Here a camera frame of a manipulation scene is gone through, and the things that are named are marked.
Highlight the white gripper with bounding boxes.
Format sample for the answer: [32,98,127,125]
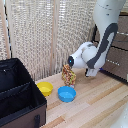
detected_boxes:
[84,67,101,79]

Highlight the dark brown drawer cabinet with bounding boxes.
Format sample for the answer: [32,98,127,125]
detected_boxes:
[89,10,128,83]

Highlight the colourful patterned snack bag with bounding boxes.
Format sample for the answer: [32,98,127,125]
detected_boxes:
[61,64,77,88]

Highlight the blue plastic bowl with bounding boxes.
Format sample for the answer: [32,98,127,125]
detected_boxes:
[57,85,77,103]

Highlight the yellow plastic bowl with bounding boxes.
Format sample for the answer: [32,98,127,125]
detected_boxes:
[36,81,54,98]

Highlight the black fabric storage box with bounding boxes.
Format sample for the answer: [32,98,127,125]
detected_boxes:
[0,57,48,128]

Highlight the silver bottom drawer handle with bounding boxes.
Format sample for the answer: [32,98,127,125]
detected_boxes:
[105,58,121,67]

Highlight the silver drawer handle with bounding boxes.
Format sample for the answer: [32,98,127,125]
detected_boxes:
[116,30,128,36]
[105,58,121,67]

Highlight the silver upper drawer handle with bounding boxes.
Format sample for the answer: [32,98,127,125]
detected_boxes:
[116,30,128,36]

